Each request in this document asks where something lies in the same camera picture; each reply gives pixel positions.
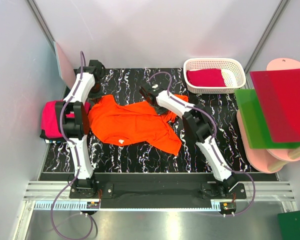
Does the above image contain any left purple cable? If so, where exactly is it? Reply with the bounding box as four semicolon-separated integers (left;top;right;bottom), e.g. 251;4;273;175
51;51;99;239

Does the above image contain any red plastic board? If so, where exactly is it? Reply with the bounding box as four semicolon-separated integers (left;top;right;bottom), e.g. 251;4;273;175
250;68;300;143

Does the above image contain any purple cable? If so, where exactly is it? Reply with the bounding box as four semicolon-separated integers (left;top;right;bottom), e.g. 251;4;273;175
148;71;256;216
51;51;99;239

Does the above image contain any white plastic basket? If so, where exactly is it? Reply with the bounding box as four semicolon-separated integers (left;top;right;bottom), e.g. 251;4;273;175
183;57;246;94

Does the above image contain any folded pink t shirt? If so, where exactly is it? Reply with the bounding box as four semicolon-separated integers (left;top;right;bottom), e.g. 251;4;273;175
40;100;66;140

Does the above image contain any folded black t shirt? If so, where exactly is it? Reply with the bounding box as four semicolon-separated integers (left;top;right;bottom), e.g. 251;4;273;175
39;129;66;144

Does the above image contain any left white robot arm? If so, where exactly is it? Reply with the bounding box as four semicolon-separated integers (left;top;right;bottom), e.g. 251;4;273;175
55;60;105;198

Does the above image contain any green plastic board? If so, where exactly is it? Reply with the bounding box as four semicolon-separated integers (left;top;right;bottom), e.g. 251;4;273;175
234;89;300;149

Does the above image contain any dark green board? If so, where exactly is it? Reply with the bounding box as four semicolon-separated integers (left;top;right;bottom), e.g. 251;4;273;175
277;210;300;240

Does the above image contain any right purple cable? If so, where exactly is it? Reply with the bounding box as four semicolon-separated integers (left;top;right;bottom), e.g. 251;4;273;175
148;71;256;216

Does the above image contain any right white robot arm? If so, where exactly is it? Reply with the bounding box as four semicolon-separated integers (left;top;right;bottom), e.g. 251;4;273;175
139;83;238;199

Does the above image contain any orange t shirt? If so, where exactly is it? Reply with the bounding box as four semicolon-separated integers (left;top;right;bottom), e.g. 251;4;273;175
88;94;182;156

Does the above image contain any dark red t shirt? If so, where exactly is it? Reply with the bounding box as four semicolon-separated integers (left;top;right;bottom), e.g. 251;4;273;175
186;69;226;87

